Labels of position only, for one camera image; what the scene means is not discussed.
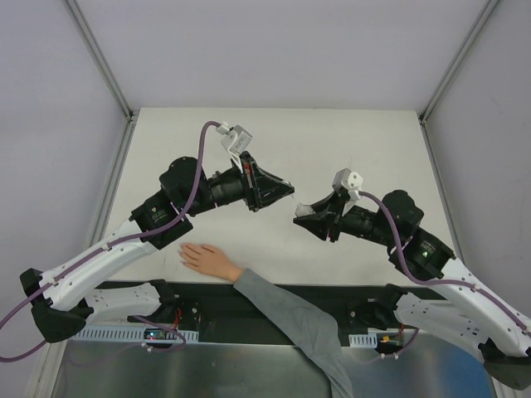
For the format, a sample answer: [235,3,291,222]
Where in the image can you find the right aluminium frame post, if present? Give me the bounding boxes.
[418,0,502,126]

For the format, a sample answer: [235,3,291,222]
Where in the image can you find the person's hand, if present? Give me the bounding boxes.
[178,243,243,284]

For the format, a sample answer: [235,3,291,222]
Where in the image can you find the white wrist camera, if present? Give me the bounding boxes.
[332,168,364,201]
[216,123,252,172]

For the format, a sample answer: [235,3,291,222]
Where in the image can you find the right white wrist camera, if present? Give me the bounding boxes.
[332,168,364,201]

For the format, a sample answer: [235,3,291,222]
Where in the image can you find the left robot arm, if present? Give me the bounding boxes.
[20,152,295,343]

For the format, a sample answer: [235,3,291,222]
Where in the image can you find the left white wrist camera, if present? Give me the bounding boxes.
[216,123,252,172]

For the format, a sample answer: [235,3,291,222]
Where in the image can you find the aluminium frame post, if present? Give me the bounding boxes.
[63,0,134,119]
[418,0,502,126]

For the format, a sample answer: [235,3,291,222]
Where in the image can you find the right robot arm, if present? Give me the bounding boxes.
[293,190,530,391]

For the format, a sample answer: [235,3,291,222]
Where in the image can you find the right white cable duct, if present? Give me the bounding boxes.
[348,332,378,349]

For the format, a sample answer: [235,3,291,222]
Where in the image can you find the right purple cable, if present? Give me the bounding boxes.
[359,191,531,332]

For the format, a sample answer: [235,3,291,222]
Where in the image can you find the left aluminium frame post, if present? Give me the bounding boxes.
[63,0,134,119]

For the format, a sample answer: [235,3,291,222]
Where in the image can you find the grey sleeved forearm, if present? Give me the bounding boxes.
[234,269,354,397]

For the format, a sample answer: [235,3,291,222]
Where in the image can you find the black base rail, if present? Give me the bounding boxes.
[103,281,465,345]

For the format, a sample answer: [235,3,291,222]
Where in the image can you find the clear nail polish bottle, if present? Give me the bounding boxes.
[295,203,316,217]

